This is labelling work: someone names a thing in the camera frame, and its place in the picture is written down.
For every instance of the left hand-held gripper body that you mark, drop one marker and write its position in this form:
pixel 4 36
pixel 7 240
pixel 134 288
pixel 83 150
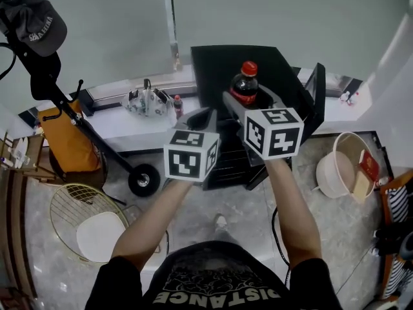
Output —
pixel 187 160

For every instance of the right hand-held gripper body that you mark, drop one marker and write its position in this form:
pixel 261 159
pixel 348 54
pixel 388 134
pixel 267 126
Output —
pixel 274 134

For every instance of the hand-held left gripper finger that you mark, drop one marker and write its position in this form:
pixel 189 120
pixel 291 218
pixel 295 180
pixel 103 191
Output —
pixel 187 116
pixel 213 121

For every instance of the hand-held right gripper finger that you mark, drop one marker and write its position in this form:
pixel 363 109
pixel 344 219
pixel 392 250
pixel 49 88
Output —
pixel 277 100
pixel 234 108

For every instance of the cola bottle red cap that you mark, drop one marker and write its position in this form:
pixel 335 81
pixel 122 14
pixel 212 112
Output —
pixel 244 89

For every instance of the black mini fridge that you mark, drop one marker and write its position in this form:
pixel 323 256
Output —
pixel 219 69

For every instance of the person's left forearm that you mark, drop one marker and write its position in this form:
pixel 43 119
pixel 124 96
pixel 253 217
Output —
pixel 151 218

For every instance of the person's right forearm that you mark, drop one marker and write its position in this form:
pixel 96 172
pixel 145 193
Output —
pixel 290 212

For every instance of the small dark soda bottle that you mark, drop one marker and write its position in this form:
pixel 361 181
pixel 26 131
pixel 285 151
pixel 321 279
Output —
pixel 178 107

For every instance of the folded patterned umbrella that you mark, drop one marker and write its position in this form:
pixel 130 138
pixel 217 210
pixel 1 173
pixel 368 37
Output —
pixel 145 103

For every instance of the white window ledge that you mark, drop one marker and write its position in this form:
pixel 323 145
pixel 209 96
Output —
pixel 129 128

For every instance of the small white bottle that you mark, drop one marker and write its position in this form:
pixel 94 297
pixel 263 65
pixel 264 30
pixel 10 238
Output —
pixel 344 97

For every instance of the person's right shoe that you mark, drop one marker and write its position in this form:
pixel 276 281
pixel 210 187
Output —
pixel 221 221

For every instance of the cream plastic basin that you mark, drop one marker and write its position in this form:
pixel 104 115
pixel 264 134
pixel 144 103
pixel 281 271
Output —
pixel 335 173

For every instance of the small red-capped bottle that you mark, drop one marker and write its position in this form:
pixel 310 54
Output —
pixel 355 98

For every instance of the black coat rack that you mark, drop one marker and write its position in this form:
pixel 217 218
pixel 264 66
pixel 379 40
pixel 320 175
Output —
pixel 106 150

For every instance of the person's grey jeans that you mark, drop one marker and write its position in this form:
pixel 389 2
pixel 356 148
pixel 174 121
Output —
pixel 227 236

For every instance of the grey roller blind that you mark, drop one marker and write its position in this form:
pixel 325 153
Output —
pixel 96 27
pixel 274 11

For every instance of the red box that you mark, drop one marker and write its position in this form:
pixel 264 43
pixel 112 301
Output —
pixel 369 168

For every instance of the beige box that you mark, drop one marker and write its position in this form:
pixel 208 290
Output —
pixel 361 186

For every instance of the person's black t-shirt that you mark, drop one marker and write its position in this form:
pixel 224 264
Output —
pixel 209 270

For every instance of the orange bag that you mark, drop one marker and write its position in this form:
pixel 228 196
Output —
pixel 71 150

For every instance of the white seat cushion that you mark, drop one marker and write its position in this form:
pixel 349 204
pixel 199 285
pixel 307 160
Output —
pixel 100 237

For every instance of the white bottle red cap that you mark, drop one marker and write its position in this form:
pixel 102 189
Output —
pixel 382 181

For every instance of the wooden rack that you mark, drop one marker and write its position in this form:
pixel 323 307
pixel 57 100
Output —
pixel 384 199

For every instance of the striped cloth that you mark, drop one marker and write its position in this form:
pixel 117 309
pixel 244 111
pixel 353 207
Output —
pixel 398 205

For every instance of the black bag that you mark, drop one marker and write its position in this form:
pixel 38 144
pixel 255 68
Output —
pixel 43 79

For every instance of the wooden shelf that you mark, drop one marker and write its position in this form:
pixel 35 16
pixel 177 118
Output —
pixel 38 170

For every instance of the grey cap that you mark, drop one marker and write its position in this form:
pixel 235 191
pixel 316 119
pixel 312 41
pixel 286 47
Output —
pixel 38 27

